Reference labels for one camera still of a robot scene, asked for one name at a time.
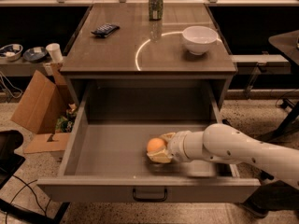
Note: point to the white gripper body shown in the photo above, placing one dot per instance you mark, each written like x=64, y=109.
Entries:
x=177, y=146

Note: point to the open grey top drawer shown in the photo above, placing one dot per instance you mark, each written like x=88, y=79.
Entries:
x=106, y=159

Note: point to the orange fruit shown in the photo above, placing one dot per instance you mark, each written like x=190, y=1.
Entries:
x=155, y=144

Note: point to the grey cabinet with counter top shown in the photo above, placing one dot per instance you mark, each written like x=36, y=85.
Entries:
x=144, y=47

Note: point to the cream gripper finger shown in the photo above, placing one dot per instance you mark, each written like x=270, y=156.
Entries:
x=167, y=136
x=160, y=156

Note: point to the blue patterned bowl left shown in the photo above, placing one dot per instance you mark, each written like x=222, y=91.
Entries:
x=11, y=52

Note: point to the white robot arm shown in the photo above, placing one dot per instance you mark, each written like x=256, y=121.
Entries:
x=224, y=144

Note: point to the white ceramic bowl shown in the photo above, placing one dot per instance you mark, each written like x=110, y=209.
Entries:
x=199, y=39

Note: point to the brown cardboard box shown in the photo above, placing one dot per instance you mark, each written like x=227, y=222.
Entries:
x=42, y=104

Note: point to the white paper cup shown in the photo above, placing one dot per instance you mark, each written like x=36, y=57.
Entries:
x=55, y=52

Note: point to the black chair left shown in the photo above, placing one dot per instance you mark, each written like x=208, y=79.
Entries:
x=9, y=160

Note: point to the green snack bags in box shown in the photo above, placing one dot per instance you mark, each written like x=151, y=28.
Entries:
x=66, y=122

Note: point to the grey low shelf left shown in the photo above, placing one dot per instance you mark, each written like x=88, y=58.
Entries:
x=22, y=68

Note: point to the dark blue bowl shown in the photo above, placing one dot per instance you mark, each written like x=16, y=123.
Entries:
x=35, y=55

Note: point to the black drawer handle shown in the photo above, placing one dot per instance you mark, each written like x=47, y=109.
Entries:
x=150, y=195

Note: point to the grey bench right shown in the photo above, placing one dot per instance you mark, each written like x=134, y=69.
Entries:
x=264, y=59

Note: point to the green soda can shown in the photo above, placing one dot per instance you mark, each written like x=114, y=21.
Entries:
x=156, y=8

